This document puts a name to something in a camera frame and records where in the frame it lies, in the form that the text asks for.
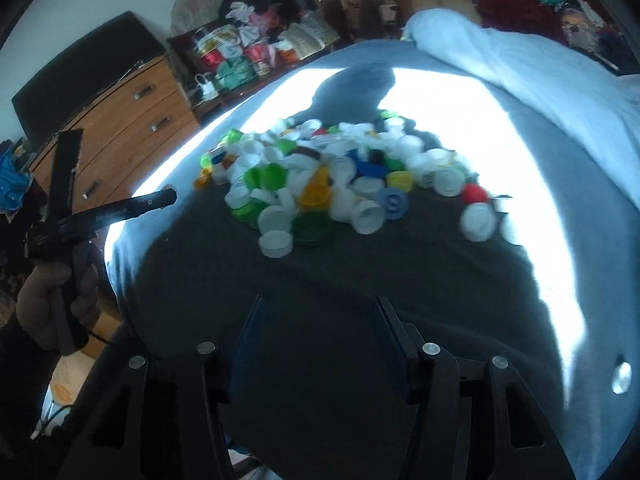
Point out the yellow bottle cap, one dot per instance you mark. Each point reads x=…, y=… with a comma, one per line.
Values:
x=402, y=180

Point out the person left hand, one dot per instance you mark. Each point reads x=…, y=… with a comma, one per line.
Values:
x=39, y=292

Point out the wooden drawer dresser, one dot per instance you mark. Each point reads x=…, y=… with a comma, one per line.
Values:
x=129, y=130

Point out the light blue duvet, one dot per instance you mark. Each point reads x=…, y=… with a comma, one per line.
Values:
x=593, y=107

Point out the white cap on blanket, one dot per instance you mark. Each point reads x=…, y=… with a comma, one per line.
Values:
x=621, y=378

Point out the red bottle cap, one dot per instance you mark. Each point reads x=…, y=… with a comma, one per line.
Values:
x=473, y=193

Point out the pile of bags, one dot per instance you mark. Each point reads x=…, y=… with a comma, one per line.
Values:
x=224, y=46

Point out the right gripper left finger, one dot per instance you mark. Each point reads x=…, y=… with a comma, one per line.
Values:
x=157, y=417

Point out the black television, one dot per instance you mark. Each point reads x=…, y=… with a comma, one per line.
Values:
x=80, y=73

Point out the clothes pile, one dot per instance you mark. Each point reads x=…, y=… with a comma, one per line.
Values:
x=586, y=26

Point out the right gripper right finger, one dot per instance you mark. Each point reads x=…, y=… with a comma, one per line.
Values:
x=474, y=420

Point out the grey-blue bed blanket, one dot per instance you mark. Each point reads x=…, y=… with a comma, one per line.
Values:
x=561, y=302

